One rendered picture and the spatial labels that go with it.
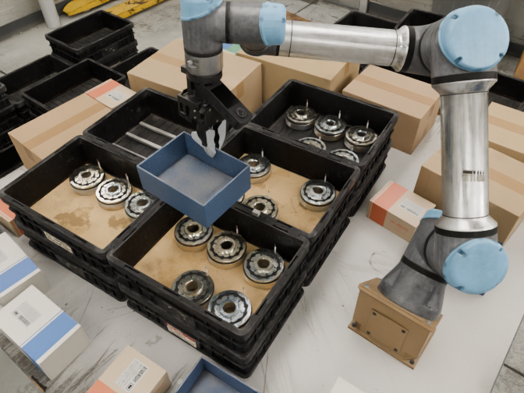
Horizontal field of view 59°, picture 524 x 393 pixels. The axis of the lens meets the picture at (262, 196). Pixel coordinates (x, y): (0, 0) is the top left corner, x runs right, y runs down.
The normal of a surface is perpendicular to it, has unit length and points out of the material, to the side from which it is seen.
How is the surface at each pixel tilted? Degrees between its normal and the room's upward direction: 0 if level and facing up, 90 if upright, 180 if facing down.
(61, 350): 90
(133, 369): 0
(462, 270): 60
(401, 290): 31
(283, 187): 0
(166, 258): 0
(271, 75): 90
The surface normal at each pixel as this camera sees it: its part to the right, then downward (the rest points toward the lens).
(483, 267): 0.02, 0.29
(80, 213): -0.01, -0.70
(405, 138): -0.59, 0.58
